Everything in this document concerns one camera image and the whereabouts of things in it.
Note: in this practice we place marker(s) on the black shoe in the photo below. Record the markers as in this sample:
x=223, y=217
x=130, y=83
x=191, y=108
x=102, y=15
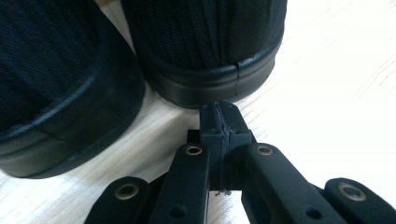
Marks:
x=202, y=37
x=46, y=77

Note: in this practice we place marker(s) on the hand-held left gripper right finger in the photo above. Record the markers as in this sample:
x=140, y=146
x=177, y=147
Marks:
x=274, y=186

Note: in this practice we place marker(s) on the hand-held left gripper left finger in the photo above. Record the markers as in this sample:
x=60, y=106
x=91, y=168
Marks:
x=186, y=186

